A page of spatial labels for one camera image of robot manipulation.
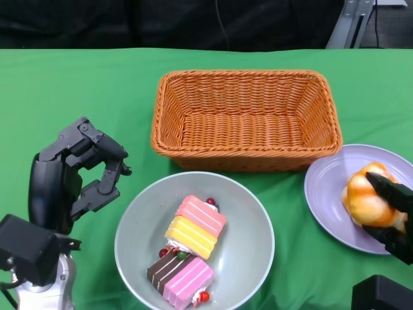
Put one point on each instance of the green tablecloth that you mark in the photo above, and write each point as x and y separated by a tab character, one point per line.
96	97

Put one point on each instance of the black backdrop cloth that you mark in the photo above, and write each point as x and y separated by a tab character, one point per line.
96	22

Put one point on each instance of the grey metal stand frame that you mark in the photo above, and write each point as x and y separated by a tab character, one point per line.
342	29

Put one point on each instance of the brown pink layered cake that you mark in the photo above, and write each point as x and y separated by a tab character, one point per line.
180	277

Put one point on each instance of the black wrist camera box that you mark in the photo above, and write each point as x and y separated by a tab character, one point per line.
26	248
384	294

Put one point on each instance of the pink yellow layered cake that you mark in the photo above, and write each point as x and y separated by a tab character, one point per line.
197	226

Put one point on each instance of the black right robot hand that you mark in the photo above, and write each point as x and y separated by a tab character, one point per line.
401	197

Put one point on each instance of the white round plate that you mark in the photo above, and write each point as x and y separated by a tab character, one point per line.
326	181

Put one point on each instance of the orange wicker basket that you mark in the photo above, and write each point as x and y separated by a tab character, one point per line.
245	135

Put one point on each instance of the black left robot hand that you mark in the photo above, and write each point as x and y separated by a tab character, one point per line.
45	190

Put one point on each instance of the grey-green round bowl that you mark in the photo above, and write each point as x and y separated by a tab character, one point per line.
142	226

